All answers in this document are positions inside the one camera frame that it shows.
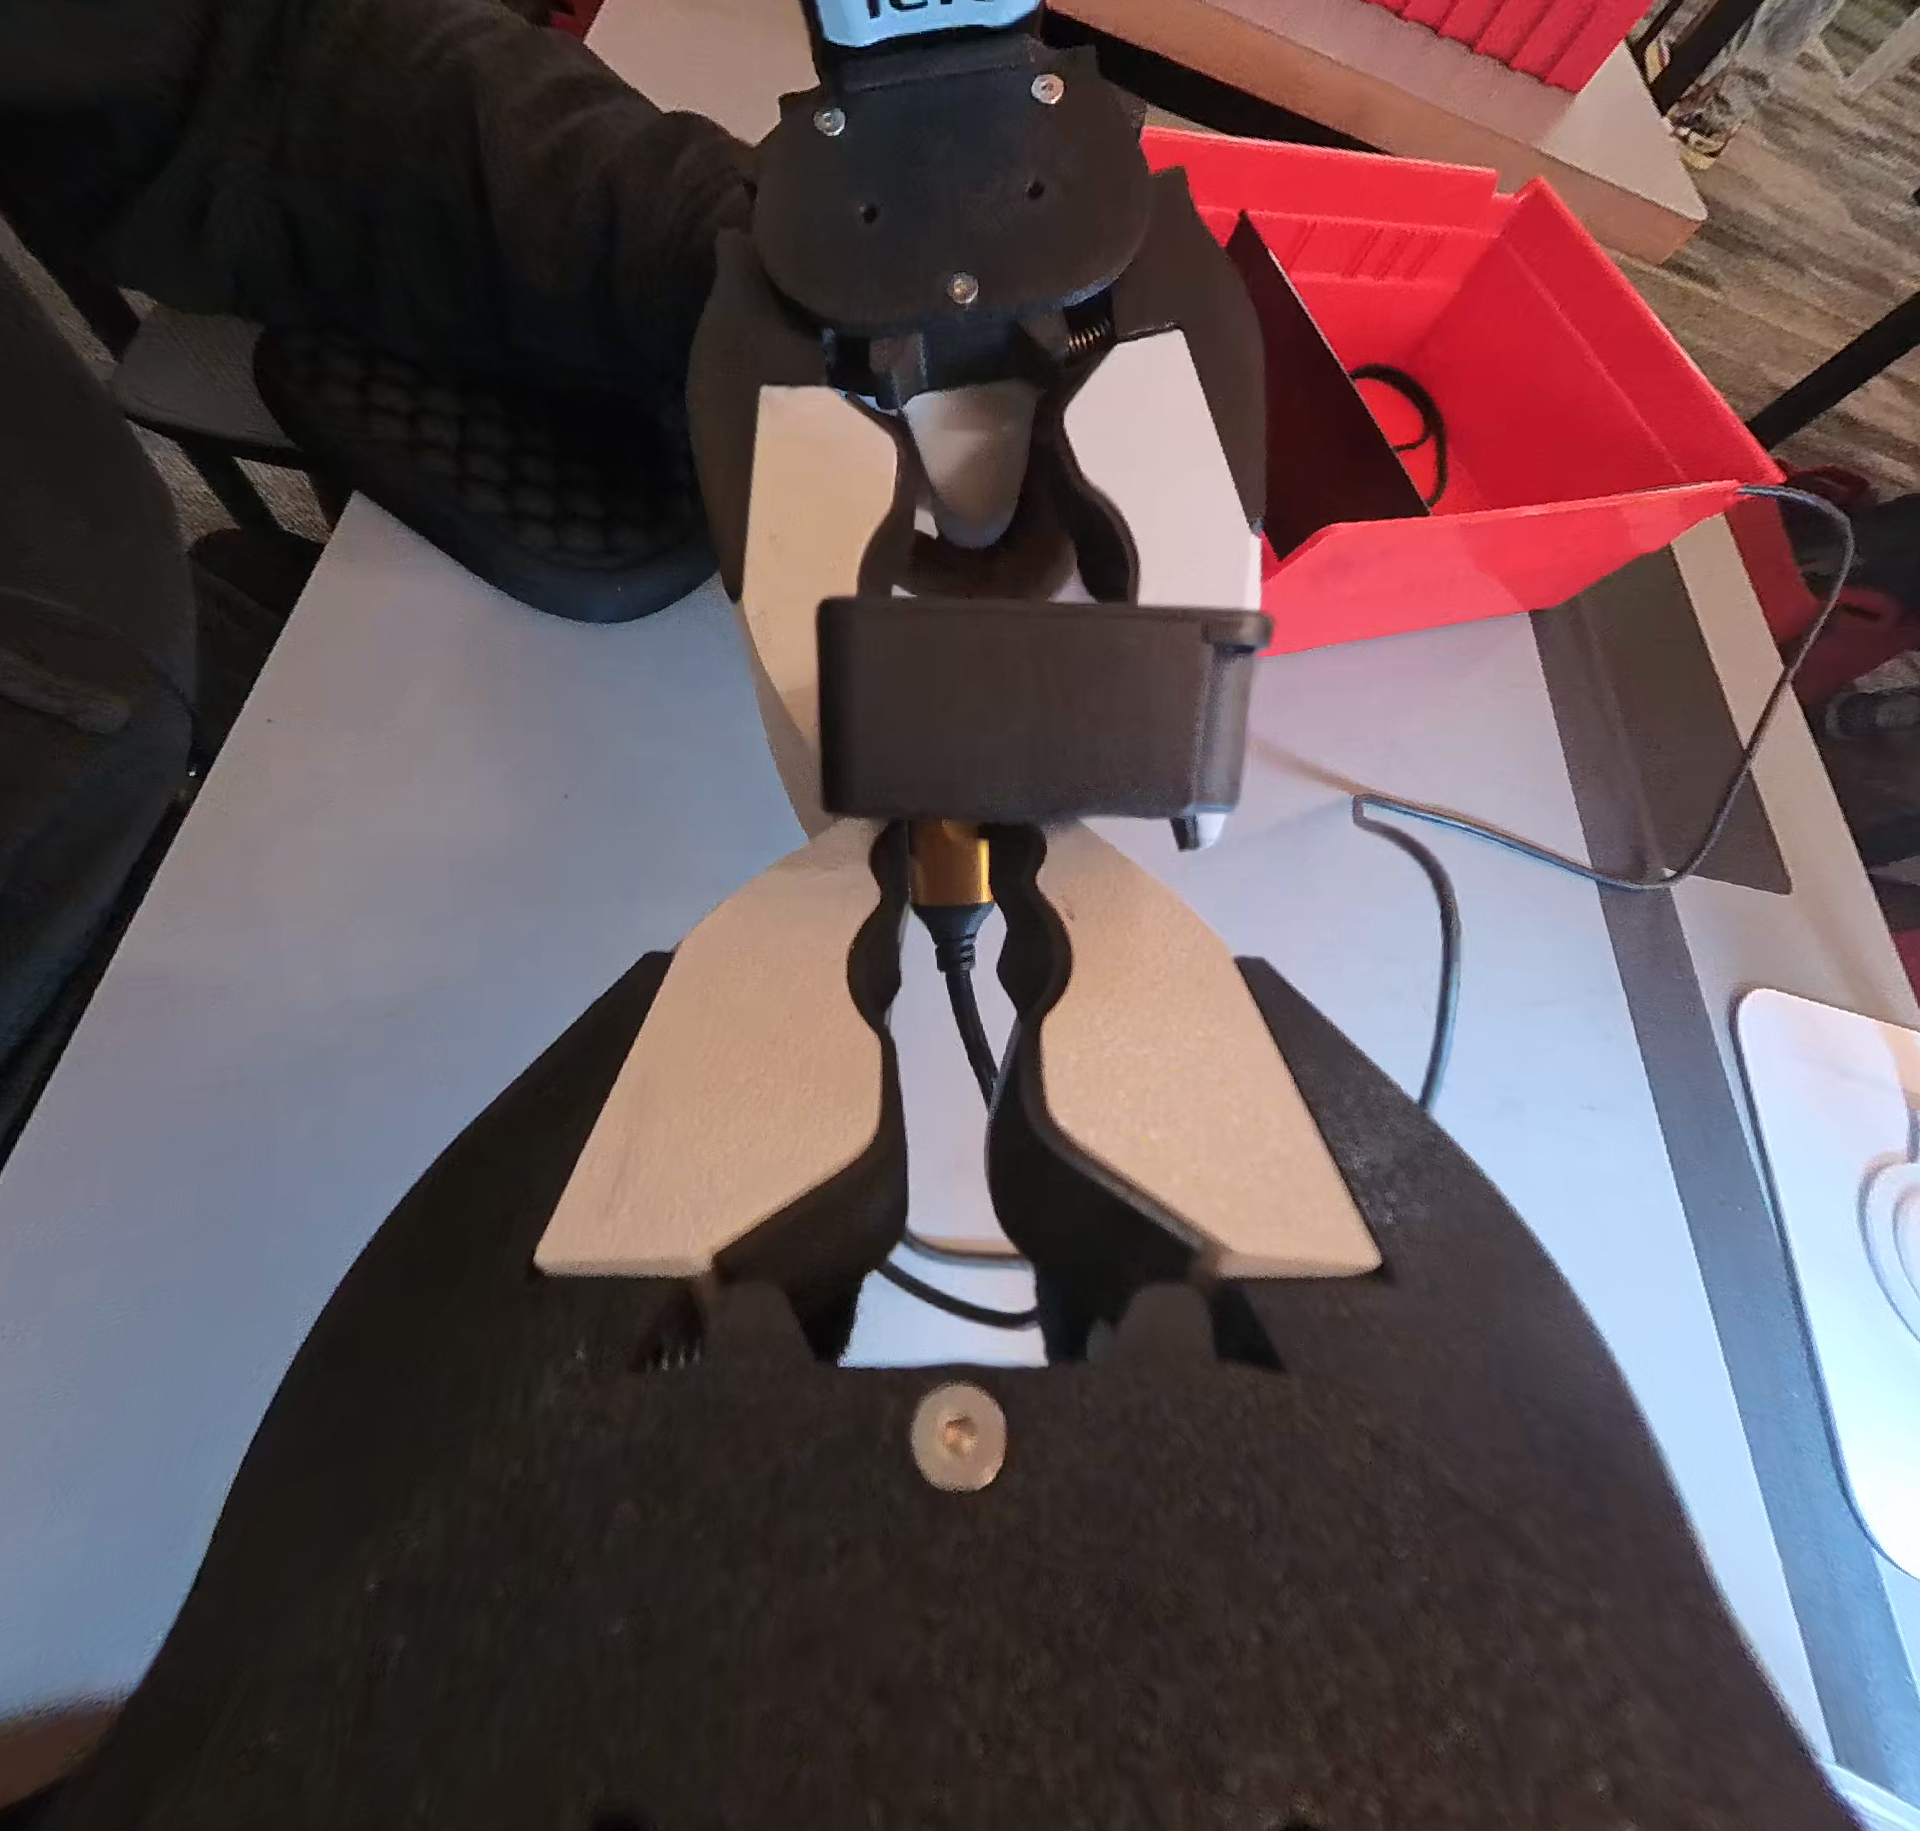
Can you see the grey usb hub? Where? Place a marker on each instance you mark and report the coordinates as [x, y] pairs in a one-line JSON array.
[[1021, 706]]

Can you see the instruction sheet on stand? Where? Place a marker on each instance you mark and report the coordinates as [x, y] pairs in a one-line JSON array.
[[1814, 1186]]

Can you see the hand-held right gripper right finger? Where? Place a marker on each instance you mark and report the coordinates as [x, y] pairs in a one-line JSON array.
[[1185, 1082]]

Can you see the person's left forearm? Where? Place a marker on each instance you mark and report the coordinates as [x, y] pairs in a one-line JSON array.
[[375, 137]]

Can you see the black bin divider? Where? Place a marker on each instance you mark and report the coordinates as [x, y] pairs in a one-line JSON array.
[[1320, 421]]

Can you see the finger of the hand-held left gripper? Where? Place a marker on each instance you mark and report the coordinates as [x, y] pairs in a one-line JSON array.
[[1171, 467], [810, 541]]

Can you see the wooden table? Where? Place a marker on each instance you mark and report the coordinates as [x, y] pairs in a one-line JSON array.
[[1320, 91]]

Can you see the red bag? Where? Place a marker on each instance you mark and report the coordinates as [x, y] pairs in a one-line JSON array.
[[1875, 633]]

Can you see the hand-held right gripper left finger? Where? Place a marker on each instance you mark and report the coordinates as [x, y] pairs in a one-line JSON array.
[[735, 1082]]

